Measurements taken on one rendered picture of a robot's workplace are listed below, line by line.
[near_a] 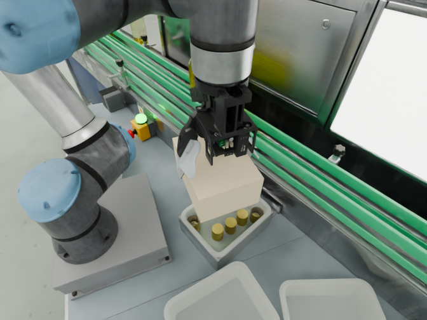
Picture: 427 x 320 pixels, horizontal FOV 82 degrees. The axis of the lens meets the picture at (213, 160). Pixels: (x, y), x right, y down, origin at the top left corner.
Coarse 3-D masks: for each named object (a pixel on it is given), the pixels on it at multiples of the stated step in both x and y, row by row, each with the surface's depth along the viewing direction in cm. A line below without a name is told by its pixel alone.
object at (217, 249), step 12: (192, 204) 72; (252, 204) 77; (264, 204) 72; (228, 216) 78; (264, 216) 70; (192, 228) 67; (204, 228) 75; (240, 228) 75; (252, 228) 67; (204, 240) 65; (228, 240) 72; (240, 240) 65; (216, 252) 63; (228, 252) 63
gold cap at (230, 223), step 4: (228, 220) 72; (232, 220) 72; (228, 224) 71; (232, 224) 71; (236, 224) 71; (224, 228) 74; (228, 228) 71; (232, 228) 71; (228, 232) 73; (232, 232) 73
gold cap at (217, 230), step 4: (216, 224) 71; (220, 224) 71; (212, 228) 70; (216, 228) 70; (220, 228) 70; (212, 232) 70; (216, 232) 69; (220, 232) 69; (212, 236) 72; (216, 236) 70; (220, 236) 70; (216, 240) 72
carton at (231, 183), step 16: (176, 144) 48; (224, 160) 46; (240, 160) 46; (208, 176) 43; (224, 176) 43; (240, 176) 43; (256, 176) 43; (192, 192) 44; (208, 192) 41; (224, 192) 41; (240, 192) 43; (256, 192) 45; (208, 208) 43; (224, 208) 45; (240, 208) 47
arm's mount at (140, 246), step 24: (120, 192) 74; (144, 192) 74; (120, 216) 68; (144, 216) 68; (120, 240) 63; (144, 240) 63; (72, 264) 59; (96, 264) 59; (120, 264) 60; (144, 264) 65; (72, 288) 59; (96, 288) 64
